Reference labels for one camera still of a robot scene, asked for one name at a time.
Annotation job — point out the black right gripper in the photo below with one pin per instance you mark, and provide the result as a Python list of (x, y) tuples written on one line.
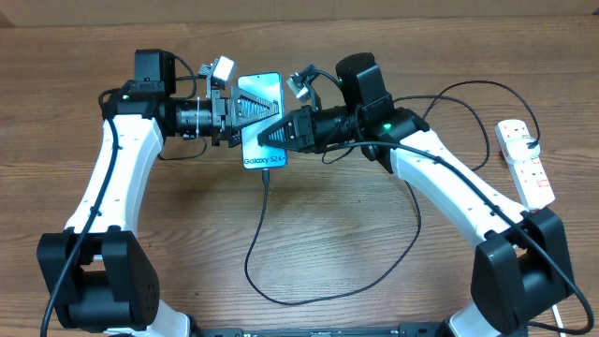
[(302, 138)]

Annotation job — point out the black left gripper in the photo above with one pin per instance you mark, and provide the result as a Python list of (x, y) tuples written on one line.
[(226, 116)]

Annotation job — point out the blue Samsung smartphone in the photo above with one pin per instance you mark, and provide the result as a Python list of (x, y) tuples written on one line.
[(255, 156)]

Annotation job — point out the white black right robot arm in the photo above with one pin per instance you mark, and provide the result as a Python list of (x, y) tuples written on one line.
[(522, 265)]

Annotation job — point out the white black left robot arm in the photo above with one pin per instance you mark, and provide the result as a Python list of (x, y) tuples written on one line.
[(97, 274)]

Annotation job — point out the white charger plug adapter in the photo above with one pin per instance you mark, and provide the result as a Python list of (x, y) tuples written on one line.
[(521, 150)]

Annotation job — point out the white power strip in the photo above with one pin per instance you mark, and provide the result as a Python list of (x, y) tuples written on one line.
[(529, 177)]

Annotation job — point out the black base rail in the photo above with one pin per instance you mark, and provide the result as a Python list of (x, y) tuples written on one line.
[(421, 329)]

